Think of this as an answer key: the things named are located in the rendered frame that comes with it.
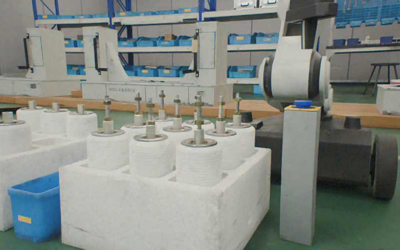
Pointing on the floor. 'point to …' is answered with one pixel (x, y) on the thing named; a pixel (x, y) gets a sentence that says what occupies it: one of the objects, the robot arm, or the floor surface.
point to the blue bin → (36, 208)
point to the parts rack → (240, 14)
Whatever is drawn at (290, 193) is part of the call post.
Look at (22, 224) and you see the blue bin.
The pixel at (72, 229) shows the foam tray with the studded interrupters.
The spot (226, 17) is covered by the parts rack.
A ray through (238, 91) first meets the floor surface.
